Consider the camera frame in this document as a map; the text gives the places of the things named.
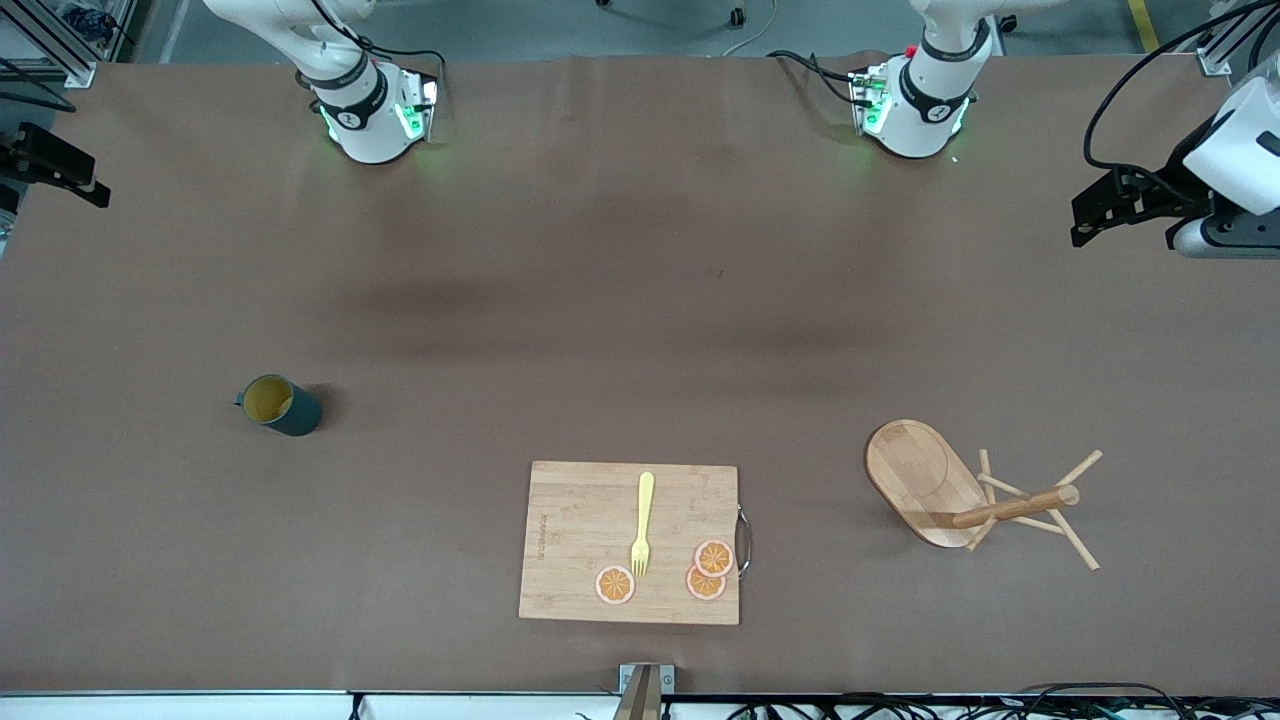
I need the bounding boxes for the brown table cover sheet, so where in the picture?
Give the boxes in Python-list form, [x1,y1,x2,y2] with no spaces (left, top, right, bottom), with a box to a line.
[0,50,1280,696]

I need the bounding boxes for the black left base cable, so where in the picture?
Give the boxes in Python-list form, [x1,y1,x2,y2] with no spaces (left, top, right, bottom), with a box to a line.
[768,48,863,106]

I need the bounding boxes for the yellow plastic fork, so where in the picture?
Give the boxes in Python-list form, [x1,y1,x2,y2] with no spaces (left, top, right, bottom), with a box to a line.
[630,472,656,579]

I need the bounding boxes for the black base cable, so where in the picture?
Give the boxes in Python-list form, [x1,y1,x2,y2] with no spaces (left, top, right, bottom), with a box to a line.
[768,48,863,106]
[300,0,448,86]

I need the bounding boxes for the black right base cable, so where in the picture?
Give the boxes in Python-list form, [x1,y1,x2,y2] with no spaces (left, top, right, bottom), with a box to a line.
[300,0,448,86]

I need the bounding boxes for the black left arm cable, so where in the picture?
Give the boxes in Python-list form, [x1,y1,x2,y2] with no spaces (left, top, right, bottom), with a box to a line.
[1083,0,1280,173]

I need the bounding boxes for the dark teal ribbed cup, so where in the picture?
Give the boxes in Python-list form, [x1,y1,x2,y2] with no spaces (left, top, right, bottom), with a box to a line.
[235,374,324,437]

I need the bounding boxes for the aluminium frame profile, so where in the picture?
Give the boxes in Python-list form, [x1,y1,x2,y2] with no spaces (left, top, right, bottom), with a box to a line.
[1195,0,1280,76]
[0,0,99,89]

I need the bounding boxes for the tangled black cables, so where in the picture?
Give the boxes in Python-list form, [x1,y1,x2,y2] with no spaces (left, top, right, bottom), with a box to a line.
[728,682,1280,720]

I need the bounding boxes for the white front rail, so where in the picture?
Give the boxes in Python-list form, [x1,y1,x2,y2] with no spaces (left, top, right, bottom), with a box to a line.
[0,690,1280,720]

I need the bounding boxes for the wooden mug tree rack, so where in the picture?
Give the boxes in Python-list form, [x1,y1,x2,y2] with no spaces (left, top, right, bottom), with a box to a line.
[865,419,1104,572]

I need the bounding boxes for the bamboo cutting board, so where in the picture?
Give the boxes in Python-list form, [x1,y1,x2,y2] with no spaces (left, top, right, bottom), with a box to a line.
[518,460,753,627]

